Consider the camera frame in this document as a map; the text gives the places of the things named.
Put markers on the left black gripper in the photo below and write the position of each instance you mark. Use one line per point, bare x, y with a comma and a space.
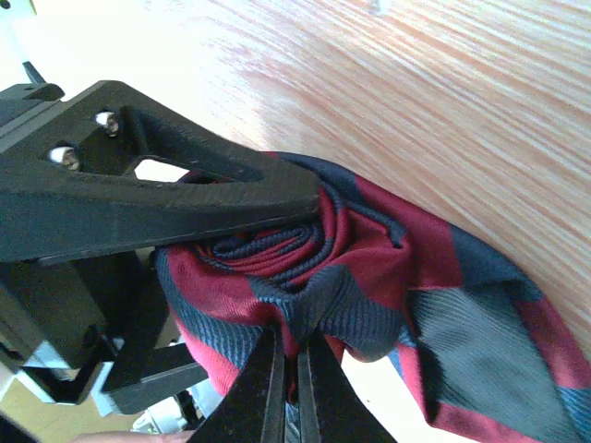
97, 323

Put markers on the red navy striped tie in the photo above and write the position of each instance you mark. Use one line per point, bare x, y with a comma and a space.
481, 348

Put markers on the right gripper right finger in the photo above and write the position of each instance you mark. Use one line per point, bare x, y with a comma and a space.
329, 409

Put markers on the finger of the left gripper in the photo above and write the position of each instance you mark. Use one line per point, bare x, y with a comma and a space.
113, 170

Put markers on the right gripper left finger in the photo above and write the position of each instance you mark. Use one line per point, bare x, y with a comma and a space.
254, 408

